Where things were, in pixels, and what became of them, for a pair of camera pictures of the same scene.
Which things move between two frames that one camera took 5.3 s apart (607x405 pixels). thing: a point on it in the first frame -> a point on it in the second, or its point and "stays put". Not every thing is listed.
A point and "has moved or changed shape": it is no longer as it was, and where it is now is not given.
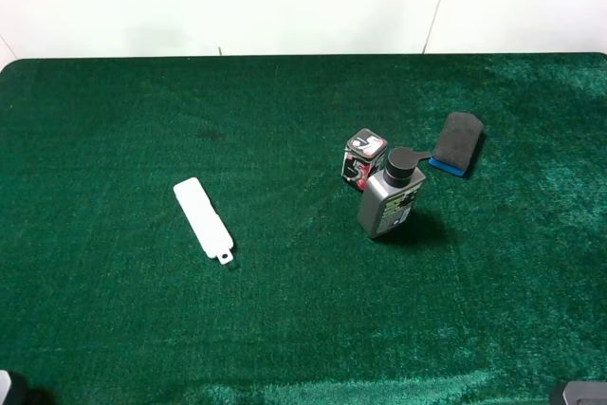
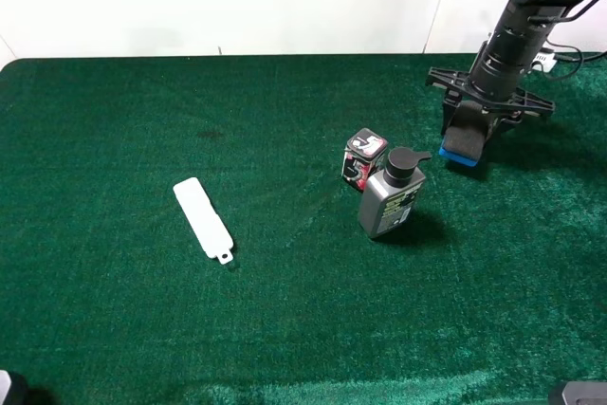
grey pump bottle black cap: x=389 y=200 stays put
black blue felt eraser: x=456 y=143 has moved or changed shape
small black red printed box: x=364 y=155 stays put
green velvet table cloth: x=495 y=296 stays put
